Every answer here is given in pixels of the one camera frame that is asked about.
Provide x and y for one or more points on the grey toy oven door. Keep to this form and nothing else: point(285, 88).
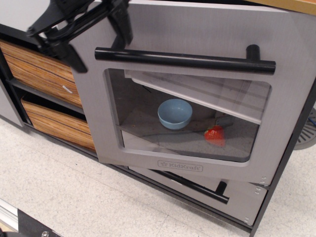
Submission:
point(259, 113)

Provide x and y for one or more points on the black oven door handle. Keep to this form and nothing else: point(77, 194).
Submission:
point(251, 64)

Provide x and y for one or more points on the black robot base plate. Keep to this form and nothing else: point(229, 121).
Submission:
point(30, 227)

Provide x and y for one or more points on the toy kitchen cabinet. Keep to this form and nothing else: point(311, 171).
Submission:
point(204, 98)

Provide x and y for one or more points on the grey lower drawer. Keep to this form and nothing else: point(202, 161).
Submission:
point(241, 200)

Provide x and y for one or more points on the grey round base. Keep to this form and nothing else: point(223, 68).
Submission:
point(307, 136)

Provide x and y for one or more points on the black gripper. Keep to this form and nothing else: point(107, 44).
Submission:
point(64, 20)

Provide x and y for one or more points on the black drawer handle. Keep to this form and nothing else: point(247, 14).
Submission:
point(217, 194)

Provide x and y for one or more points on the wood pattern bin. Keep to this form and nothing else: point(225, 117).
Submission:
point(58, 121)
point(42, 73)

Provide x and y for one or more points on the upper wood pattern bin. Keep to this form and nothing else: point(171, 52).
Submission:
point(42, 73)

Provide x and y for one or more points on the lower wood pattern bin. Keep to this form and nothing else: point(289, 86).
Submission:
point(58, 121)

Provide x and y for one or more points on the blue bowl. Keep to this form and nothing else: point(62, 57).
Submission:
point(175, 114)

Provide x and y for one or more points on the aluminium rail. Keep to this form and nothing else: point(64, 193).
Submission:
point(8, 217)

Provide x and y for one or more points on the red toy strawberry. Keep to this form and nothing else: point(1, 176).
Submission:
point(215, 136)

